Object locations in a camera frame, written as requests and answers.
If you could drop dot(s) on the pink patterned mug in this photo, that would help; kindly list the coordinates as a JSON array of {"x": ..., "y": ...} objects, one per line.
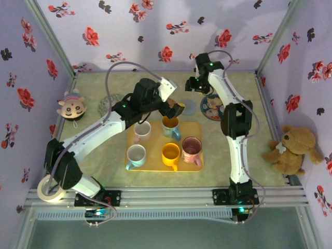
[{"x": 191, "y": 149}]

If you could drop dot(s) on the masking tape roll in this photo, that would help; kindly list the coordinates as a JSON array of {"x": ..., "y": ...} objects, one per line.
[{"x": 41, "y": 192}]

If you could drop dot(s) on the aluminium frame post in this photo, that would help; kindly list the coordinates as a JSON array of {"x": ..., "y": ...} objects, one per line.
[
  {"x": 276, "y": 39},
  {"x": 53, "y": 39}
]

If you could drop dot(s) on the grey blue woven coaster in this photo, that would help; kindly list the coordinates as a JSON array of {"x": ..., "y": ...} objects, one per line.
[{"x": 189, "y": 107}]

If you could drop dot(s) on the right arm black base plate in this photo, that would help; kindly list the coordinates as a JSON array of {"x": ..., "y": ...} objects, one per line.
[{"x": 220, "y": 197}]

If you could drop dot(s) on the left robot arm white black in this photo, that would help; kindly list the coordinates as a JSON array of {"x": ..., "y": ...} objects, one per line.
[{"x": 88, "y": 137}]

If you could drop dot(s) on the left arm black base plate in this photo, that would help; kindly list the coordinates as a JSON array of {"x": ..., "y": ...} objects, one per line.
[{"x": 114, "y": 198}]

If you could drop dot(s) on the brown teddy bear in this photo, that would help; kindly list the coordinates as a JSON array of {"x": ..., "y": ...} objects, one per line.
[{"x": 293, "y": 153}]

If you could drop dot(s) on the yellow plastic tray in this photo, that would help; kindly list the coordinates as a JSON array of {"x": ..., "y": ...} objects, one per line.
[{"x": 155, "y": 137}]

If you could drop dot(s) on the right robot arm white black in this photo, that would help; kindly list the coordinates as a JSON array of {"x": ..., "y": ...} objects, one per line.
[{"x": 234, "y": 160}]

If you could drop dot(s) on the cartoon face plush toy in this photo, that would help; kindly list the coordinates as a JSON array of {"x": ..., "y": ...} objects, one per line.
[{"x": 71, "y": 106}]

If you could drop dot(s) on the blue mug yellow inside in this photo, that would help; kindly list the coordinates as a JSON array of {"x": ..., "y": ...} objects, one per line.
[{"x": 171, "y": 129}]

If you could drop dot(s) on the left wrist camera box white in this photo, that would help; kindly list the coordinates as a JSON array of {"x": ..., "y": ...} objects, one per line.
[{"x": 168, "y": 88}]

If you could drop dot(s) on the cartoon print round coaster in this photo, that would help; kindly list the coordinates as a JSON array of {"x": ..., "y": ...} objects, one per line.
[{"x": 211, "y": 106}]

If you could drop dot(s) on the aluminium mounting rail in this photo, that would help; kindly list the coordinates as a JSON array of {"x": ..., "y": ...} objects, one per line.
[{"x": 168, "y": 195}]

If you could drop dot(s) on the green patterned glass coaster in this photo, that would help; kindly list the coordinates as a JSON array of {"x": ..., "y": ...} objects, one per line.
[{"x": 103, "y": 103}]

